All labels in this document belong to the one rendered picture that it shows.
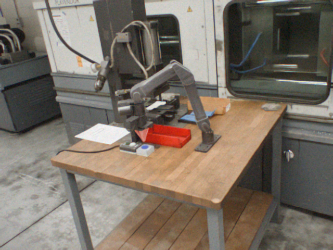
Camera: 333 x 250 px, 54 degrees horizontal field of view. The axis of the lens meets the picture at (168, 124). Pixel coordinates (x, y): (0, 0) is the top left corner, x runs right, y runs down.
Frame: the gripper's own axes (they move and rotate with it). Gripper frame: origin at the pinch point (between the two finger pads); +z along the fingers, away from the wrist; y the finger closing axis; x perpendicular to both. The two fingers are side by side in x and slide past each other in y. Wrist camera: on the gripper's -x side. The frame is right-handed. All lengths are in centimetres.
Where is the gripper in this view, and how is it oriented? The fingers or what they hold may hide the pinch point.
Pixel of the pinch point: (143, 139)
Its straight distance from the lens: 167.5
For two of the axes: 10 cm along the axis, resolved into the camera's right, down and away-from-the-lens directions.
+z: 1.1, 9.2, 3.9
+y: 8.4, 1.2, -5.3
